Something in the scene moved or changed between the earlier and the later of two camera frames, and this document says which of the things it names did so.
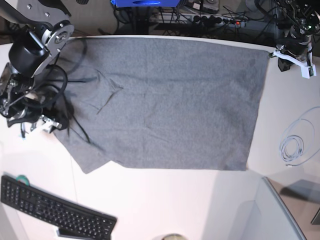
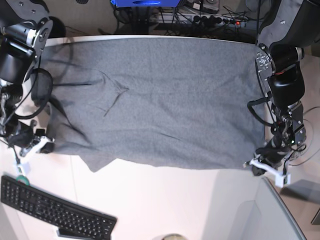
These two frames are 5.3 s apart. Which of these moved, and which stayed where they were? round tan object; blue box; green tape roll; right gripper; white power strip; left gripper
Moved: right gripper; left gripper
Stayed: blue box; green tape roll; white power strip; round tan object
